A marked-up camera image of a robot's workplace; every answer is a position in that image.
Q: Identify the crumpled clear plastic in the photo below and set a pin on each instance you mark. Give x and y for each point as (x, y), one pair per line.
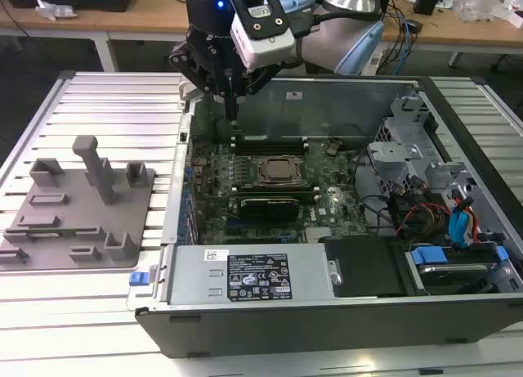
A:
(57, 10)

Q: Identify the white power strip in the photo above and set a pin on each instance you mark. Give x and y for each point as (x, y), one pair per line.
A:
(375, 63)

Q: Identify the small black speaker box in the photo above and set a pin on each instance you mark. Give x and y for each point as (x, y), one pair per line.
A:
(425, 3)

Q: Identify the silver CPU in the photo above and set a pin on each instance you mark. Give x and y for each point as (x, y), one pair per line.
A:
(281, 167)

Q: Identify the silver chipset heatsink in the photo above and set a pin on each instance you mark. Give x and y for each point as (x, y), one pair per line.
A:
(318, 234)

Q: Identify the blue disk carrier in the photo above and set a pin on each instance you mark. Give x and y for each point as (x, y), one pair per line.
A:
(427, 256)

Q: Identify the blue case latch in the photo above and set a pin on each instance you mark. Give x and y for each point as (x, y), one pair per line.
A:
(137, 279)

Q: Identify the black graphics card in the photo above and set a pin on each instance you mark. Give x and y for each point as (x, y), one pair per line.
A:
(269, 209)

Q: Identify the green motherboard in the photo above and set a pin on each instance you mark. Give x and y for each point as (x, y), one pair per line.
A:
(327, 205)

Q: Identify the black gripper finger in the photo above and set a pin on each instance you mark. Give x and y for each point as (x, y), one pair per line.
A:
(257, 84)
(181, 60)

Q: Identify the grey metal drive cage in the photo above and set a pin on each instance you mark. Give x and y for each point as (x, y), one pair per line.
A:
(392, 156)

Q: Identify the open black PC case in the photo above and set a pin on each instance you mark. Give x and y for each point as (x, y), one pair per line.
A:
(327, 332)

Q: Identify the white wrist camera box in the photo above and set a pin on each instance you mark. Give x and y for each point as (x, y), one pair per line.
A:
(265, 46)

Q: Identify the wooden desk white frame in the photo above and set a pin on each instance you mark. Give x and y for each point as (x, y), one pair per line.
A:
(49, 23)
(147, 23)

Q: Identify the small black adapter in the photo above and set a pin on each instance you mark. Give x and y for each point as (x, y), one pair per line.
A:
(415, 26)

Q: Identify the grey power supply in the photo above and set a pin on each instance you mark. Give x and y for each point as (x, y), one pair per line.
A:
(196, 275)

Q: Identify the silver coin battery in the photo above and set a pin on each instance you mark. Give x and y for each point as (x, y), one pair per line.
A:
(332, 148)

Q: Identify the grey parts rack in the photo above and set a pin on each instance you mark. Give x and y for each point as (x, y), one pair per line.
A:
(77, 213)

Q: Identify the clear plastic bags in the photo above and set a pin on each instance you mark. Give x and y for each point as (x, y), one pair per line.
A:
(482, 3)

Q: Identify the black plastic shroud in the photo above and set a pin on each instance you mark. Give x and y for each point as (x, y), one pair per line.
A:
(363, 266)

